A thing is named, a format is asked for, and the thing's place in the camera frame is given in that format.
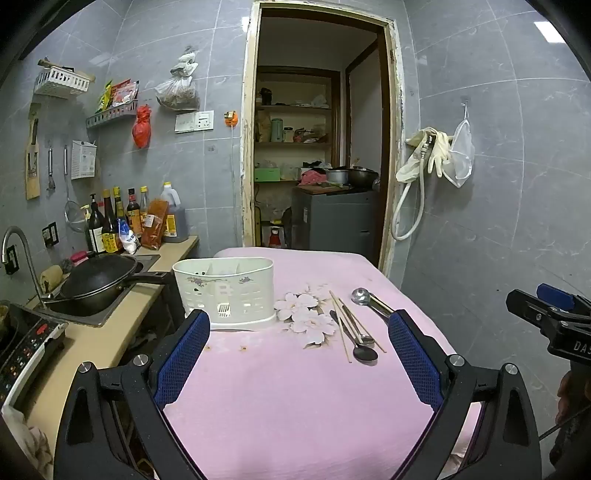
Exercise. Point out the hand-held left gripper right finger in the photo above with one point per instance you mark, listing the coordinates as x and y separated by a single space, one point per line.
413 360

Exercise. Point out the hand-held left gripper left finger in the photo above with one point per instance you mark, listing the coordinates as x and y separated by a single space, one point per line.
182 355

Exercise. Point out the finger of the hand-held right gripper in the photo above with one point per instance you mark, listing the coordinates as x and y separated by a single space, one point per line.
556 295
531 309

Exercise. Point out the metal spoon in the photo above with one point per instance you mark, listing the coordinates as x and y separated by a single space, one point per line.
367 340
364 354

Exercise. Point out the white plastic utensil holder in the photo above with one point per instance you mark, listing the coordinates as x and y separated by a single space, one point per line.
231 295

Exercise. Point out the metal ladle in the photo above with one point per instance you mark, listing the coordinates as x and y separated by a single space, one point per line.
361 296

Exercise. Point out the person's right hand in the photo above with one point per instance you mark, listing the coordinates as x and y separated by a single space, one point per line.
572 397

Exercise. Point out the beige kitchen counter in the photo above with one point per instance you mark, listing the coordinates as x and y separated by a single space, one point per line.
92 350

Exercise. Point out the steel sink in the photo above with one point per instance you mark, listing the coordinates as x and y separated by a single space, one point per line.
87 314

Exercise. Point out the pink floral tablecloth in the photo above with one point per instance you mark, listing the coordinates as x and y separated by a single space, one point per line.
286 392

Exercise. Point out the black wok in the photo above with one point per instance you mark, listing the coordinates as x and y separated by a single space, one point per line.
99 281

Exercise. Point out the white and blue bag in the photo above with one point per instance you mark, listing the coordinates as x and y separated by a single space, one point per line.
128 237

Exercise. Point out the orange spice packet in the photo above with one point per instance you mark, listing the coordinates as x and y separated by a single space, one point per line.
154 226

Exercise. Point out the large dark oil jug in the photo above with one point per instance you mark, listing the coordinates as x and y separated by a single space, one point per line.
176 221

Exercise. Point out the dark soy sauce bottle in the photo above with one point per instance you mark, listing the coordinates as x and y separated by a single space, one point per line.
110 230

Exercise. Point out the red-label sauce bottle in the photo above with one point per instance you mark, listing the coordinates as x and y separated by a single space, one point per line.
134 214

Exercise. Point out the dark sauce pump bottle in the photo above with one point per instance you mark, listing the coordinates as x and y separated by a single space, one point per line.
95 230

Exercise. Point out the tan loofah sponge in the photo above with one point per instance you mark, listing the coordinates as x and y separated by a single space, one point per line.
51 278

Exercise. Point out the black induction cooker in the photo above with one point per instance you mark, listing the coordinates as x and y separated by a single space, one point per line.
25 350

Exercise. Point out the grey cabinet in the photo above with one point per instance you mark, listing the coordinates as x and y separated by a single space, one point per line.
337 221

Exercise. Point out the clear yellow-capped bottle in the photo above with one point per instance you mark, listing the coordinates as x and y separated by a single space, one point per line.
144 201

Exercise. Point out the yellow-capped sauce bottle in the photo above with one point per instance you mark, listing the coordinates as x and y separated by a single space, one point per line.
119 203

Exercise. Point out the clear hanging mesh bag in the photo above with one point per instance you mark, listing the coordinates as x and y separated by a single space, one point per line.
461 152

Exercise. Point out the metal mesh strainer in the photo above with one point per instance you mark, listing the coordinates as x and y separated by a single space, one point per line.
76 217

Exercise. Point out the white rag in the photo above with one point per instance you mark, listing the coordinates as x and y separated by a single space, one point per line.
27 438

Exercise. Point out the cream rubber glove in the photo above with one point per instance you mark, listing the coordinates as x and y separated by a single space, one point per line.
411 159
441 152

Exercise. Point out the steel faucet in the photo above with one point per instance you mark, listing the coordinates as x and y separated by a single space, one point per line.
27 258

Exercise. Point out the black wok pot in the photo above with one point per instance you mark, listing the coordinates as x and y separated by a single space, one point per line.
362 177

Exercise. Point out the dark wooden board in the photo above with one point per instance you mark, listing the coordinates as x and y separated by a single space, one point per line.
323 189

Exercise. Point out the metal pot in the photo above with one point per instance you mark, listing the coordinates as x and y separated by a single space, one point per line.
337 177

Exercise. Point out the green box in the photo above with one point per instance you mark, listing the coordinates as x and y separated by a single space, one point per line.
268 174

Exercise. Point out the red cloth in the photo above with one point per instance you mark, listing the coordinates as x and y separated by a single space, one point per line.
313 177

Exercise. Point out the white paper box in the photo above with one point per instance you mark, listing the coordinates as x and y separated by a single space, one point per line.
84 160

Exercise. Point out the hanging metal peeler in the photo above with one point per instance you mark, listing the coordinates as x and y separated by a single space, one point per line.
51 177

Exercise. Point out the red plastic bag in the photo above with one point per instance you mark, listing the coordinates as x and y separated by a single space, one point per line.
141 129

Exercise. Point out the wooden shelf unit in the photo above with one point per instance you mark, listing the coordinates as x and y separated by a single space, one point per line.
295 145

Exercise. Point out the green canister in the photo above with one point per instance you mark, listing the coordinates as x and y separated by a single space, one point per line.
277 130

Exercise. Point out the kitchen knife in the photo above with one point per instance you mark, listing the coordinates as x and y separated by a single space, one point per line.
32 152

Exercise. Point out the clear bag of dried goods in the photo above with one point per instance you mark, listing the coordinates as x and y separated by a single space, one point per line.
178 94

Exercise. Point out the red snack packet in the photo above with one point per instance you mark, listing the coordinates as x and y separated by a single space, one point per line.
124 93

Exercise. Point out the yellow snack packet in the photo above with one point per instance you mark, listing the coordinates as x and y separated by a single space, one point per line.
104 97

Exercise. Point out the white knotted plastic bag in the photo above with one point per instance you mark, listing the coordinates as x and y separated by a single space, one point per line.
185 64

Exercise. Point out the black wall socket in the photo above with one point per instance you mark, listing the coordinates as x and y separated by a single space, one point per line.
50 233
11 259

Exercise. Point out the metal wall tap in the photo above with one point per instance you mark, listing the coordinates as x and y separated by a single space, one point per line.
429 142

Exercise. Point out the wooden door frame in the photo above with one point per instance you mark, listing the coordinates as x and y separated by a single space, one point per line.
247 138

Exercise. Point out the white wall outlet plate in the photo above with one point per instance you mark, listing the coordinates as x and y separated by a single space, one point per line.
194 122

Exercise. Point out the orange wall hook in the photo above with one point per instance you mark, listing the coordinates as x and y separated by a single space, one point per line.
231 118

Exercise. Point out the grey wall shelf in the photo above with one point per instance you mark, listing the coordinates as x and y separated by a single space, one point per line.
111 117

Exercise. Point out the white plastic wall basket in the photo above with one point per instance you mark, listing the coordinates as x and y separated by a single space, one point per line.
62 83

